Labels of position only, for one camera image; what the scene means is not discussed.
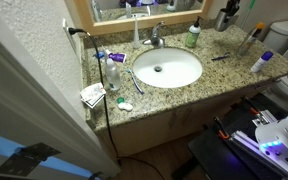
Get wood framed mirror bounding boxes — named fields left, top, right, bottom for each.
left=64, top=0, right=214, bottom=36

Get small blue cap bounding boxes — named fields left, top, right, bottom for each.
left=93, top=50, right=106, bottom=60

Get white paper packets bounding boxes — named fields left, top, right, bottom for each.
left=80, top=82, right=107, bottom=110

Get clear bottle white nozzle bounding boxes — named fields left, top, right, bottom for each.
left=103, top=49, right=122, bottom=92

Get chrome faucet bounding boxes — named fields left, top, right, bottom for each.
left=142, top=20, right=168, bottom=49

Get white oval sink basin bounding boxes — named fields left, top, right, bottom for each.
left=132, top=47, right=204, bottom=89

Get black power cord with plug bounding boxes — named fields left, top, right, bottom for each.
left=68, top=27, right=166, bottom=180

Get clear spray bottle orange top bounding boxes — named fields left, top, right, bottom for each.
left=236, top=21, right=266, bottom=58

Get white upright electric toothbrush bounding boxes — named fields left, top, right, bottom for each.
left=132, top=13, right=141, bottom=50

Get white door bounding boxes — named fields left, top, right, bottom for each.
left=0, top=6, right=122, bottom=180

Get beige vanity cabinet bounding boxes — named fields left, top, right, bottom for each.
left=93, top=77, right=287, bottom=158

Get white wall outlet plate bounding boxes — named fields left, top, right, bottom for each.
left=62, top=18, right=79, bottom=58

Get purple toothpaste tube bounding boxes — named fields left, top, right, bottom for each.
left=104, top=49, right=128, bottom=64

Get dark metal door hinge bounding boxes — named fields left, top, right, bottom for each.
left=0, top=142, right=62, bottom=177

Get green white contact lens case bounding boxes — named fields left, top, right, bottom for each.
left=116, top=96, right=134, bottom=113

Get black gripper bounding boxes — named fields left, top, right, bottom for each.
left=224, top=0, right=242, bottom=19

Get black robot cart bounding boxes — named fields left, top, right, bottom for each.
left=170, top=93, right=288, bottom=180

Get blue disposable razor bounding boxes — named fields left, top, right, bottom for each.
left=211, top=52, right=232, bottom=62

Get white deodorant stick blue cap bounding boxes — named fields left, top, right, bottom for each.
left=250, top=50, right=275, bottom=74

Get blue white toothbrush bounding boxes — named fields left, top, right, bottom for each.
left=126, top=67, right=145, bottom=96

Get green soap pump bottle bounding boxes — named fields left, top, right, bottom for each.
left=184, top=15, right=203, bottom=49

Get green handled stick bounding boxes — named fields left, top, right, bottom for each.
left=242, top=0, right=257, bottom=29

